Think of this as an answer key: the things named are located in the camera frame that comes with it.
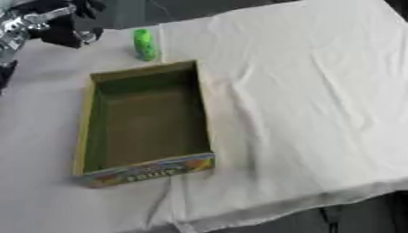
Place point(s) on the green cylindrical bottle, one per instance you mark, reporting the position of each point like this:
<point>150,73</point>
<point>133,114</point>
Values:
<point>144,44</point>

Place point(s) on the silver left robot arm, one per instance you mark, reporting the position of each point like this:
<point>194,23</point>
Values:
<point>9,33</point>

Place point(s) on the tan cardboard box green inside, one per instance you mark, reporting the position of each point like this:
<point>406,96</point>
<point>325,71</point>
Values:
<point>146,121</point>

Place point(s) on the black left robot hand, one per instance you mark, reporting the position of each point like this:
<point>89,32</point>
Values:
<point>59,27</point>

